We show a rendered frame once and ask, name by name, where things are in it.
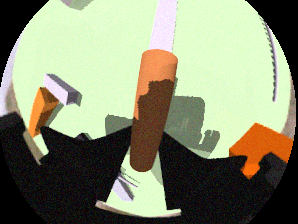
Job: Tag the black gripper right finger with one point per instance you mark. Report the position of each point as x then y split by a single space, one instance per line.
184 172

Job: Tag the grey rod with brown handle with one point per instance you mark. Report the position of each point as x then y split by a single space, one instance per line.
272 46

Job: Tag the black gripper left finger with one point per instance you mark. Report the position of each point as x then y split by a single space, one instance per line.
99 160

